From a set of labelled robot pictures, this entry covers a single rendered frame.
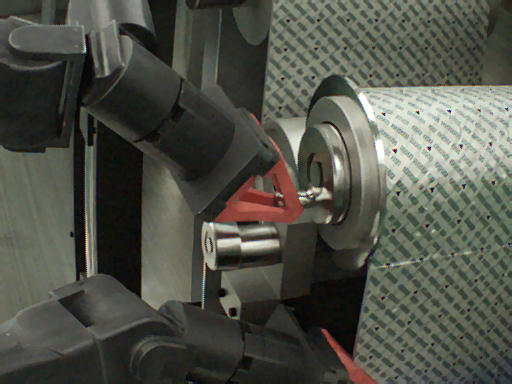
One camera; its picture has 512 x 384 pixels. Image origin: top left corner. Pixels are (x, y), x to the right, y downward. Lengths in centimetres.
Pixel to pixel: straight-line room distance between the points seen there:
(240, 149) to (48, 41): 16
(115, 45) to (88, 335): 19
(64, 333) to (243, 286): 24
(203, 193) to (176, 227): 70
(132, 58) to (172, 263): 69
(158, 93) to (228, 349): 19
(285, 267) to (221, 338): 12
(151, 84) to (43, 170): 89
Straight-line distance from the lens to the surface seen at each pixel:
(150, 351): 69
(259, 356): 78
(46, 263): 135
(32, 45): 69
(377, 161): 76
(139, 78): 70
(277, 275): 87
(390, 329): 84
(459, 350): 90
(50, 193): 152
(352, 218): 79
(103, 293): 72
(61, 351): 67
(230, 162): 73
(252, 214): 79
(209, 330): 76
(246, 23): 103
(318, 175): 81
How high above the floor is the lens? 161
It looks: 28 degrees down
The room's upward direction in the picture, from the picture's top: 5 degrees clockwise
